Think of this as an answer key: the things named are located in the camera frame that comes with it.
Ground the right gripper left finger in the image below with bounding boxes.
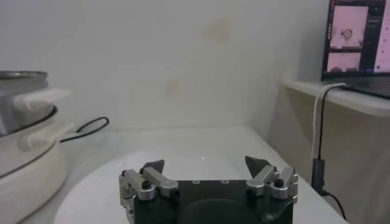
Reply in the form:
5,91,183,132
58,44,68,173
118,159,180,208

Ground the black cooker power cord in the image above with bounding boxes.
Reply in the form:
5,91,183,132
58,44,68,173
59,116,110,144

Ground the black cable with adapter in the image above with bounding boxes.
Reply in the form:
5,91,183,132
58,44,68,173
311,86,348,222

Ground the round white plate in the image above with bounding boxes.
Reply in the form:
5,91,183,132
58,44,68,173
53,150,305,224

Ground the cream electric cooker pot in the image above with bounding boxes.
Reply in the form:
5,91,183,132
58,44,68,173
0,105,77,224

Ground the grey laptop with pink screen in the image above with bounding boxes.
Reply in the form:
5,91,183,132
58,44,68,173
321,0,390,100

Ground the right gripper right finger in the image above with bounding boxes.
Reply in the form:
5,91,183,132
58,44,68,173
244,155,299,202

